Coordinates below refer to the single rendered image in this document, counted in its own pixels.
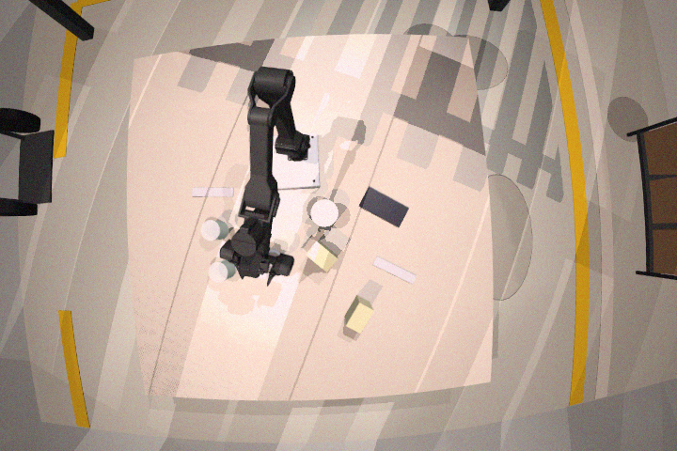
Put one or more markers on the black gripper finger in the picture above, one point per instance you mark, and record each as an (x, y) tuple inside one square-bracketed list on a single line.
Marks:
[(271, 276), (237, 266)]

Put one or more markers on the glass coffee press with black knob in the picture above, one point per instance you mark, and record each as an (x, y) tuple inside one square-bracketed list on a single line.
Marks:
[(272, 252)]

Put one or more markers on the pale yellow box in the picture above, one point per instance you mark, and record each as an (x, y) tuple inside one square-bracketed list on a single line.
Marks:
[(358, 314), (322, 256)]

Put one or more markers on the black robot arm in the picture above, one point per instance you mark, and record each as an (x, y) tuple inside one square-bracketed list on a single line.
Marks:
[(275, 87)]

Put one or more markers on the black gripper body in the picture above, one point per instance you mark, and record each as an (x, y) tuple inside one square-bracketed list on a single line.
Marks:
[(281, 265)]

